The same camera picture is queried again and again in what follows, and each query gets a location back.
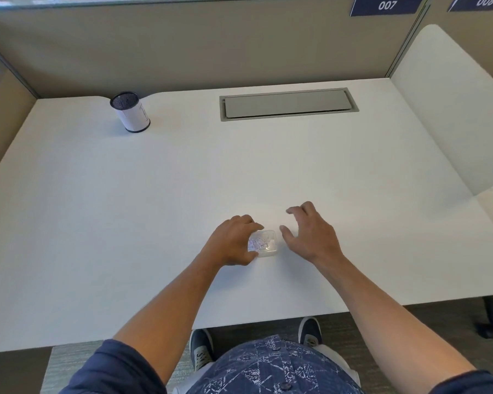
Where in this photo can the beige partition with glass pane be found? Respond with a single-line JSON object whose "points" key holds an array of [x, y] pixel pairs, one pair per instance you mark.
{"points": [[4, 118]]}

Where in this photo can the blue patterned shirt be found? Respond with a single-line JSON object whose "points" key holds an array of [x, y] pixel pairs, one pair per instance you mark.
{"points": [[271, 369]]}

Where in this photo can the person's right forearm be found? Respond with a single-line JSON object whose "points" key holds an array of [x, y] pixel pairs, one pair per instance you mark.
{"points": [[394, 320]]}

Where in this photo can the person's navy sleeve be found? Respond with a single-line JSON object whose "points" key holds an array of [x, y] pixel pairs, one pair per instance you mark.
{"points": [[468, 383], [107, 369]]}

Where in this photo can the person's navy left sleeve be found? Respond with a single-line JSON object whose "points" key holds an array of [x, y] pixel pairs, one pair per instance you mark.
{"points": [[107, 369]]}

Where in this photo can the person's right shoe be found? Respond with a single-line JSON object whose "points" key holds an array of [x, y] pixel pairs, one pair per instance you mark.
{"points": [[310, 332]]}

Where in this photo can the person's right hand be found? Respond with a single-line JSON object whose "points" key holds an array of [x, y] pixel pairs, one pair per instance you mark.
{"points": [[318, 237]]}

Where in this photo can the person's navy right sleeve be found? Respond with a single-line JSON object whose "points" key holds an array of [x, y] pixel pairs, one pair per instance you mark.
{"points": [[468, 383]]}

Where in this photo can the person's left forearm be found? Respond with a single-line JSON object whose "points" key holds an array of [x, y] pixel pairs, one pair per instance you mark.
{"points": [[168, 315]]}

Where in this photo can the person's shoe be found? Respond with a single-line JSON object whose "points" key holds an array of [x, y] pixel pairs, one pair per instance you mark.
{"points": [[310, 332], [201, 350]]}

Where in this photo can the blue number sign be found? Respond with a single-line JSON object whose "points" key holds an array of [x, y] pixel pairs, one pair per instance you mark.
{"points": [[482, 1], [386, 6]]}

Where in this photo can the beige fabric partition panel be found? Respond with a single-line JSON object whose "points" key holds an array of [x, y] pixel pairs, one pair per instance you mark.
{"points": [[209, 45]]}

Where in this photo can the clear plastic tray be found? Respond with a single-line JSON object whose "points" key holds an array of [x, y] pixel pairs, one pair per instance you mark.
{"points": [[267, 244]]}

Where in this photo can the person's left hand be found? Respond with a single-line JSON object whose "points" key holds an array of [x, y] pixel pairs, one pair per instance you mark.
{"points": [[228, 244]]}

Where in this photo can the white rounded side divider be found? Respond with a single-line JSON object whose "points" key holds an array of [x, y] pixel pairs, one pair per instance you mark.
{"points": [[448, 110]]}

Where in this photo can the white cup with black rim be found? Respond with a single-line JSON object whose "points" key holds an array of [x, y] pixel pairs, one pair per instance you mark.
{"points": [[133, 116]]}

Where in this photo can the person's left shoe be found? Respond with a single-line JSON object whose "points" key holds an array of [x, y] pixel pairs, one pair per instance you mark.
{"points": [[201, 350]]}

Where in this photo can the beige neighbouring partition panel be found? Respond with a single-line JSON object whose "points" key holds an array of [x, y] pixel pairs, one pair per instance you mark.
{"points": [[476, 40]]}

